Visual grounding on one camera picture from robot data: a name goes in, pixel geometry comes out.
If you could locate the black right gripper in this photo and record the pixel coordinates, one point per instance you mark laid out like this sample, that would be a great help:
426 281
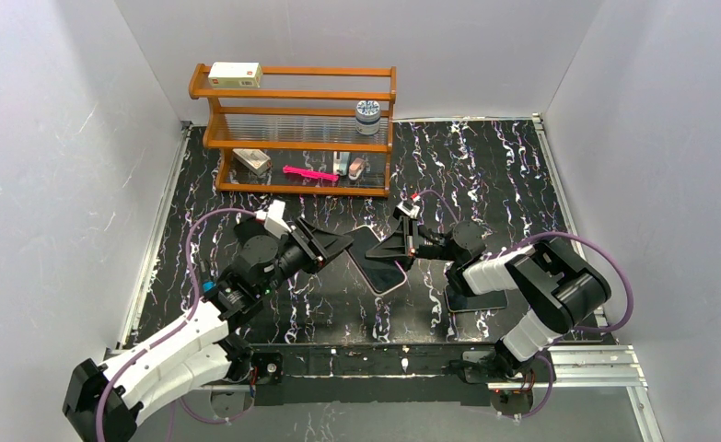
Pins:
409 240

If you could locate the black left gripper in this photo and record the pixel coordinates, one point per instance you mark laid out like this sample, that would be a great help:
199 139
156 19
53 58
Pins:
307 245

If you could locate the black smartphone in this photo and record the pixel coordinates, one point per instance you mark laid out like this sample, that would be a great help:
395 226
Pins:
377 262

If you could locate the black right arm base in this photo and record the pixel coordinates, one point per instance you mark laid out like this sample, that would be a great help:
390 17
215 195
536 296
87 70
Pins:
526 387

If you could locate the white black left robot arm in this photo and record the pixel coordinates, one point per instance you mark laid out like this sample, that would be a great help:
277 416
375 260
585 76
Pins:
107 401

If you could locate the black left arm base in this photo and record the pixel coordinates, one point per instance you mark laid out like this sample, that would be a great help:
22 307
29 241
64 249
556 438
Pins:
247 370

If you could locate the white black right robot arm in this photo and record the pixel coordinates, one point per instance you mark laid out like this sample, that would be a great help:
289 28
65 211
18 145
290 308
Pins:
560 287

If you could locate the black phone case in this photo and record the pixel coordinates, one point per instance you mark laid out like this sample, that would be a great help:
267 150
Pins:
247 229

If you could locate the black phone with light edge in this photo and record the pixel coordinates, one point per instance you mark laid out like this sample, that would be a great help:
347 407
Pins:
476 302

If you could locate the pink comb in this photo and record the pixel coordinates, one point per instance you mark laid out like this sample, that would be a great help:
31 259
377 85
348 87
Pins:
310 174

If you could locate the pink white stapler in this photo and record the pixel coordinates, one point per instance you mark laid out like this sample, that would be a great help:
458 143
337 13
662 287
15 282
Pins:
356 169

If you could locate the small white blue box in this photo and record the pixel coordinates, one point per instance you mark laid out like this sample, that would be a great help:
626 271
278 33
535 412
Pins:
340 163

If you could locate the small grey white box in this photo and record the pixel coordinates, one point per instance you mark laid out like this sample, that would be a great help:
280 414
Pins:
256 161

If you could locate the orange wooden shelf rack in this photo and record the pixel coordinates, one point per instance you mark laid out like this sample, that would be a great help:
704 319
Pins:
300 116

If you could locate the round blue white tin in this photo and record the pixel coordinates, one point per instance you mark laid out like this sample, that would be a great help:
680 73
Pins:
367 117

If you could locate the white red box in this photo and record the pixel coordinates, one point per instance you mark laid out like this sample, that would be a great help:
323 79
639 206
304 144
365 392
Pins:
235 75

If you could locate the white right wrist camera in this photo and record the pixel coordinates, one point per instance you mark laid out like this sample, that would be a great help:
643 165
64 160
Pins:
409 207

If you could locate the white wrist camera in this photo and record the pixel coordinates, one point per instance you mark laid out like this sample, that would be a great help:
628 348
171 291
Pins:
409 207
272 219

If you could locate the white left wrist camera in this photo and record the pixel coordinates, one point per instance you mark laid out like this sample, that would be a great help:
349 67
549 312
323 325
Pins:
272 219

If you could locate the aluminium front frame rail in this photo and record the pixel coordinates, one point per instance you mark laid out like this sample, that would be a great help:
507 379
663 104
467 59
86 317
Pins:
415 373

